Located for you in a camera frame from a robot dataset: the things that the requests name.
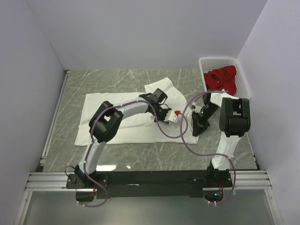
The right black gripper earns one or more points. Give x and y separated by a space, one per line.
198 125

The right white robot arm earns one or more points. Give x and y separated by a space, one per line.
234 122

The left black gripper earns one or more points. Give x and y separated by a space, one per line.
166 110

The black base beam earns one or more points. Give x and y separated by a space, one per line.
152 183

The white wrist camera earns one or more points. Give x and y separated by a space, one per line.
195 108
173 116

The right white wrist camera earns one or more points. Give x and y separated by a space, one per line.
195 108

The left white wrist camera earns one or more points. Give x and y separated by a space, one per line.
173 116

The white t shirt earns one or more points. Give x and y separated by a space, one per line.
139 128

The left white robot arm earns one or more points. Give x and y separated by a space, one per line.
106 122

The red t shirt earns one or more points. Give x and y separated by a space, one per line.
222 78

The white plastic basket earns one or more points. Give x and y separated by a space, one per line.
207 64

